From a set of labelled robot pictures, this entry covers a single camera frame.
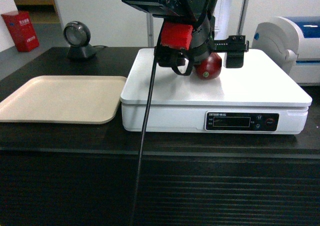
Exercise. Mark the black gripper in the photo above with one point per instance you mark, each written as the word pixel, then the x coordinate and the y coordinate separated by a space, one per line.
pixel 234 47

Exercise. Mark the dark red mango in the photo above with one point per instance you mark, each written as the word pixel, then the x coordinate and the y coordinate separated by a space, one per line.
pixel 209 68

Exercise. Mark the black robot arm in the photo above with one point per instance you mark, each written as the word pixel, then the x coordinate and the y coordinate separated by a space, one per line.
pixel 157 9

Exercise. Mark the white checkout scale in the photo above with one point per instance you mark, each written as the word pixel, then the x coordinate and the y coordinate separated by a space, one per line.
pixel 258 98

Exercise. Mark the black checkout counter cabinet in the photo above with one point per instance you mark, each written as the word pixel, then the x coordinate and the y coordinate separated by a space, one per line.
pixel 84 175

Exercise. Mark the red block on gripper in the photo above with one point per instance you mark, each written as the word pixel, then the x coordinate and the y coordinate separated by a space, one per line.
pixel 176 35

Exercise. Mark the white receipt printer kiosk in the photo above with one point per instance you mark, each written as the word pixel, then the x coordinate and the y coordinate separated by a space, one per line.
pixel 222 11

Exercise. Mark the white blue label printer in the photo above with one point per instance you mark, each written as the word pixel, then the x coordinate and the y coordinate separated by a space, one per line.
pixel 293 43

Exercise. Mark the black barcode scanner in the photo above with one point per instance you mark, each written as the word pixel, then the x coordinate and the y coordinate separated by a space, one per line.
pixel 78 36

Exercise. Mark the beige plastic tray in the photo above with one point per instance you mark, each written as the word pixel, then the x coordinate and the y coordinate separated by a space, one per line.
pixel 64 99

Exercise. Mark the red fire extinguisher box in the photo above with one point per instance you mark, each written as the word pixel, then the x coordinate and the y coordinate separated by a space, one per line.
pixel 21 29

